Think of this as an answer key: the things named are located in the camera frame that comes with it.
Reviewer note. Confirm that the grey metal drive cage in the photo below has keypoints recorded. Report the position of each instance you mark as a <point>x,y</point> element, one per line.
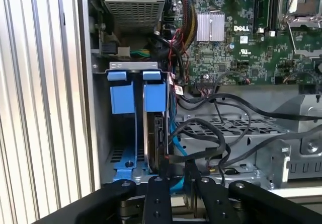
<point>276,143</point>

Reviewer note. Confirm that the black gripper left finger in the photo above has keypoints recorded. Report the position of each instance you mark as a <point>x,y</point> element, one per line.
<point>158,204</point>

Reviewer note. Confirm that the metal socket cover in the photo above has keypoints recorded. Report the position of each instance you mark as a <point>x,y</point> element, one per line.
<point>309,53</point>

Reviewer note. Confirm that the silver chipset heat sink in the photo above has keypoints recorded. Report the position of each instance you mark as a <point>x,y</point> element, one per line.
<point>210,26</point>

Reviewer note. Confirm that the black open PC case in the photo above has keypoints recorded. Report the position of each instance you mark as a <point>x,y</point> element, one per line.
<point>85,83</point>

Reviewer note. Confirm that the empty blue disk carrier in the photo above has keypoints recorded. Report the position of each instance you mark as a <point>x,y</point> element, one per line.
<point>122,98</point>

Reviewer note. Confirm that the green motherboard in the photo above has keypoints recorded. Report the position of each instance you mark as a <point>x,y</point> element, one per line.
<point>264,58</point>

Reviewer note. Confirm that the grey metal disk bay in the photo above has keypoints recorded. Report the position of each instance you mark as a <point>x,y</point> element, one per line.
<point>100,108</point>

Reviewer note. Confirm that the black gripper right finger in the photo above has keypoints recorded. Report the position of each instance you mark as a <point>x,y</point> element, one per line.
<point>213,204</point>

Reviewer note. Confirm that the hard disk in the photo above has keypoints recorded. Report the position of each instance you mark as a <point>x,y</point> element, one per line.
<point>154,98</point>

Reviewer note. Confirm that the metal locking lever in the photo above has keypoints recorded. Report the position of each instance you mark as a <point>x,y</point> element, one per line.
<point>291,7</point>

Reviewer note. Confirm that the silver power supply unit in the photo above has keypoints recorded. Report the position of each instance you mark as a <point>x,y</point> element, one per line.
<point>133,12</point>

